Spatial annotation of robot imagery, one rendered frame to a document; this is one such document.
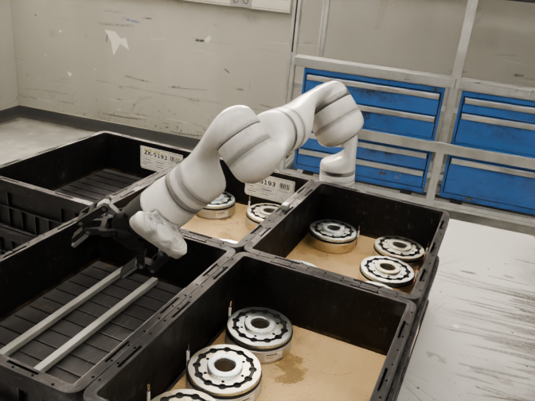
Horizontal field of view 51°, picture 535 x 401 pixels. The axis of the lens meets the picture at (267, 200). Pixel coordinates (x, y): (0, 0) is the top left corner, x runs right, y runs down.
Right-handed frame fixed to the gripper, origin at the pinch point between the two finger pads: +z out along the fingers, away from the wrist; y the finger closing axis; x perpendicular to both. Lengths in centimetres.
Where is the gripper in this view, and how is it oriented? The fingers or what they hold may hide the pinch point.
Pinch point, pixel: (100, 257)
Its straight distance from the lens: 93.1
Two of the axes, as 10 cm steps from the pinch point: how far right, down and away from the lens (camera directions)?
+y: -6.7, -5.7, -4.8
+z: -7.4, 5.3, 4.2
